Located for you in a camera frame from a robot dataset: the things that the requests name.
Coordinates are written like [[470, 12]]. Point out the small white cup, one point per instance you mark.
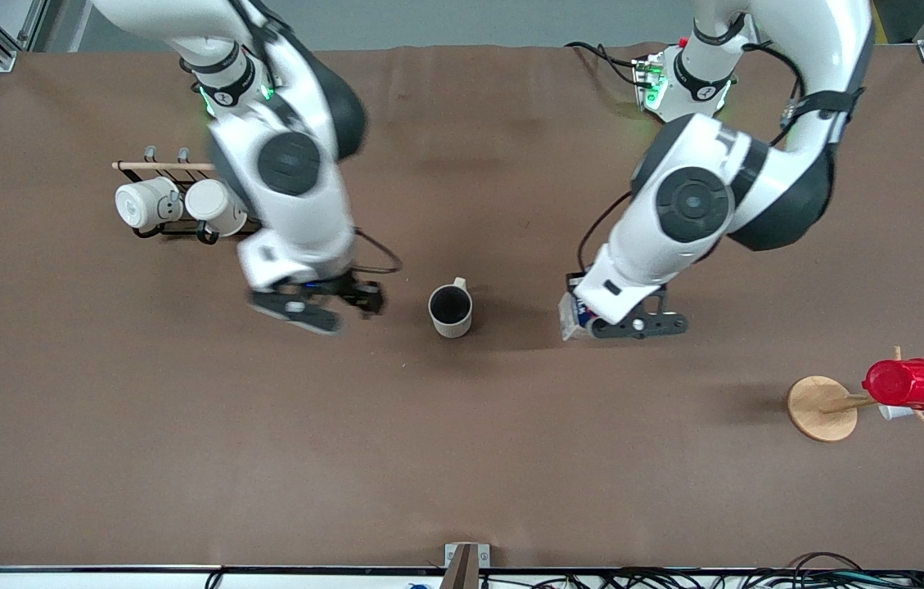
[[894, 412]]

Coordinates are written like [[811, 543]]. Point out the plain white mug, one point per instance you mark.
[[212, 204]]

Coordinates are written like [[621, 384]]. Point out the blue milk carton green cap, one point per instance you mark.
[[572, 315]]

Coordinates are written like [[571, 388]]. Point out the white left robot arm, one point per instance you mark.
[[699, 200]]

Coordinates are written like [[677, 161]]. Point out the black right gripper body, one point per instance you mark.
[[349, 288]]

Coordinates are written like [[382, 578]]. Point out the wooden mug tree stand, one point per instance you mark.
[[822, 407]]

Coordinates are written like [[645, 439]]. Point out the red plastic cup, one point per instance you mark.
[[908, 384]]

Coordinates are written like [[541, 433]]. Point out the grey metal camera bracket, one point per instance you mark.
[[466, 560]]

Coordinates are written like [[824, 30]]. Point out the white mug with face print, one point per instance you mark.
[[142, 204]]

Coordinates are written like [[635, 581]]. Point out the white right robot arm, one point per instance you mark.
[[290, 164]]

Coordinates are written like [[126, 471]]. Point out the beige mug with dark inside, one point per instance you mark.
[[451, 311]]

